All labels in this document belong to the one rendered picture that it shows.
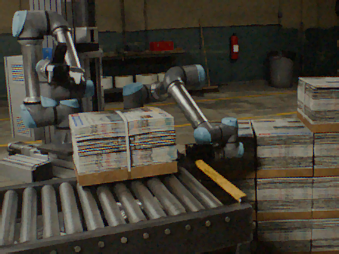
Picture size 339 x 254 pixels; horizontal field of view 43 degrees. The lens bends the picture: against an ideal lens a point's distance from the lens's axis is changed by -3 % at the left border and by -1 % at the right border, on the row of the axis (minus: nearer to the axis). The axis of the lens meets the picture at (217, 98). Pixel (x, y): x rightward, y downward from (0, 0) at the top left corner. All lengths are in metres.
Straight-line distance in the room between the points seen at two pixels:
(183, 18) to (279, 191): 6.99
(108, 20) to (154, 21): 0.91
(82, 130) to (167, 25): 7.34
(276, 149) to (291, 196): 0.26
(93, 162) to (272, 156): 0.94
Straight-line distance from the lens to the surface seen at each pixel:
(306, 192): 2.30
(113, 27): 8.63
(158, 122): 1.66
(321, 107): 2.20
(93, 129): 1.62
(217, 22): 9.23
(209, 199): 1.50
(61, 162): 2.21
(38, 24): 2.09
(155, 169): 1.70
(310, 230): 2.41
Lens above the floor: 1.38
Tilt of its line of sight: 10 degrees down
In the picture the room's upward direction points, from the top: 1 degrees counter-clockwise
